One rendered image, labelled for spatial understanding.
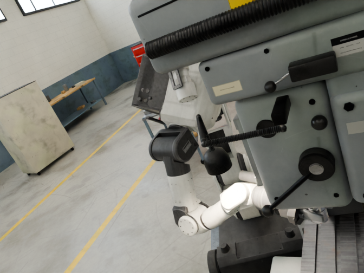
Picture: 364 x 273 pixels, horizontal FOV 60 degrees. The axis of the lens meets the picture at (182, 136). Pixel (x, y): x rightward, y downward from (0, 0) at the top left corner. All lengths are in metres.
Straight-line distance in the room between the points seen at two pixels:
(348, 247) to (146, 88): 0.88
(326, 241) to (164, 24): 0.94
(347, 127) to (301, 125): 0.08
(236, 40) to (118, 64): 11.75
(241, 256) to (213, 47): 1.35
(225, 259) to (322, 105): 1.28
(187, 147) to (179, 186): 0.14
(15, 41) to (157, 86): 8.87
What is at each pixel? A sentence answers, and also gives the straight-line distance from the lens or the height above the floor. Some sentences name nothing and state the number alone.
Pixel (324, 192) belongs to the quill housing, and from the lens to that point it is 0.78.
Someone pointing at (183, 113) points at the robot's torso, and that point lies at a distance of 1.11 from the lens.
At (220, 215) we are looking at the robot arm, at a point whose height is 1.18.
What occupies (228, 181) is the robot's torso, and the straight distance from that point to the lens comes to 1.61.
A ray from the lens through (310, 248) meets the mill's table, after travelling 1.26.
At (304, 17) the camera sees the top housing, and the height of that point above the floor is 1.75.
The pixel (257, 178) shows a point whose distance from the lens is 0.88.
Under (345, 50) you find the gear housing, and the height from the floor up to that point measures 1.68.
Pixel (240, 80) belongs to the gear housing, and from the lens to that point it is 0.64.
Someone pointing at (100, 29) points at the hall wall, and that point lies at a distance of 12.30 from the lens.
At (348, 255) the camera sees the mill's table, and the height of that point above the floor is 0.94.
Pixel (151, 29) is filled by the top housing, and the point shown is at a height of 1.82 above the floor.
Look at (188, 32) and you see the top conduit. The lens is 0.59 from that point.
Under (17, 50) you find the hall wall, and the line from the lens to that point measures 9.84.
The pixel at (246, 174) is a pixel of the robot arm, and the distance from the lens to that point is 1.05.
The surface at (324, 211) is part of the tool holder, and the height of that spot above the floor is 1.24.
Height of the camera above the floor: 1.85
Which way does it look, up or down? 22 degrees down
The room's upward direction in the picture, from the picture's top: 24 degrees counter-clockwise
